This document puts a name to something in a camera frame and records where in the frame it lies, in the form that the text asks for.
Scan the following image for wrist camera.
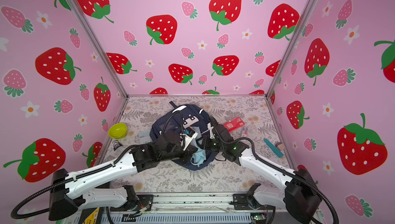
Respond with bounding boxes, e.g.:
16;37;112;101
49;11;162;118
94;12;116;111
185;127;198;141
206;123;215;139

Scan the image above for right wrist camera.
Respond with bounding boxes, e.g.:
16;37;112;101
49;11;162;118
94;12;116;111
206;123;215;139

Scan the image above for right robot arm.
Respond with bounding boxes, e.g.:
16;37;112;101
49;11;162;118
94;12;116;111
202;116;339;224

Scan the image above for red small card pack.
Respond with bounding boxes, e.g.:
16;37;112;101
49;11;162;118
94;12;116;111
223;117;245;132

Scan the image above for teal pen case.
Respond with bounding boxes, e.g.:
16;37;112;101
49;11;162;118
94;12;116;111
264;138;284;158

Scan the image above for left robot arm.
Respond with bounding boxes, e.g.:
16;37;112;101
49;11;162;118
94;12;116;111
11;125;197;221

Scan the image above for small dark snack packet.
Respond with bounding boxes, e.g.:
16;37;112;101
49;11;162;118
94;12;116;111
112;141;122;151

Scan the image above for navy blue student backpack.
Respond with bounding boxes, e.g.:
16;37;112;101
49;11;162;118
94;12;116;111
150;102;218;171

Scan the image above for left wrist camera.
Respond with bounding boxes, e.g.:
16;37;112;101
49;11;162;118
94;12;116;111
185;127;198;141

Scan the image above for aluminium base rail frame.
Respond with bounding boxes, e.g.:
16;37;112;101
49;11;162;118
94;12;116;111
63;191;325;224

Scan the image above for green lid clear jar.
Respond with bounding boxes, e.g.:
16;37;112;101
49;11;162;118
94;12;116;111
108;123;128;140

